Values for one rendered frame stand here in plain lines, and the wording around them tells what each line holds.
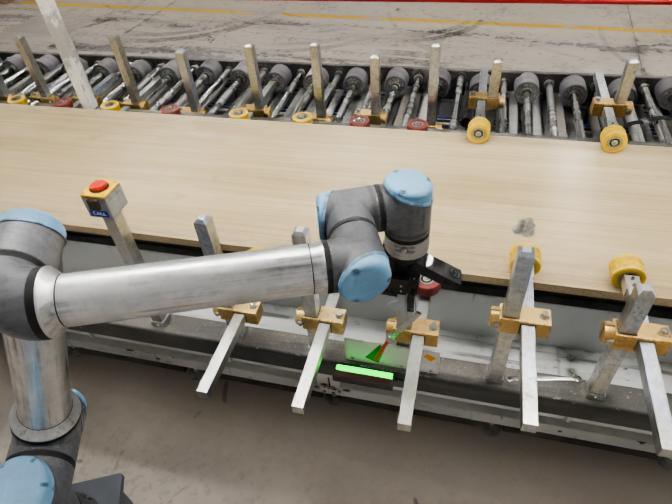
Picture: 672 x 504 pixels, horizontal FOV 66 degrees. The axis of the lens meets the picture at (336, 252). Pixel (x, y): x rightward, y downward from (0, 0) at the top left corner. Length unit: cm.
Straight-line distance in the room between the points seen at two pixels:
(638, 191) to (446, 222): 62
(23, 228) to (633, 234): 151
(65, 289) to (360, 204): 49
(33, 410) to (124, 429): 111
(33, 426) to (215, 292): 69
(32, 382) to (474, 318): 116
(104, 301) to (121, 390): 169
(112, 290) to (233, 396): 154
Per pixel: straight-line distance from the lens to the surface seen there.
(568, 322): 163
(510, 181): 181
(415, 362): 131
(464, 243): 155
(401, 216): 94
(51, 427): 140
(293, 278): 82
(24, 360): 120
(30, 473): 138
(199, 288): 82
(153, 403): 244
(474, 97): 214
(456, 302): 158
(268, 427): 223
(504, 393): 150
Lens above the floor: 193
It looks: 43 degrees down
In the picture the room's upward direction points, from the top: 5 degrees counter-clockwise
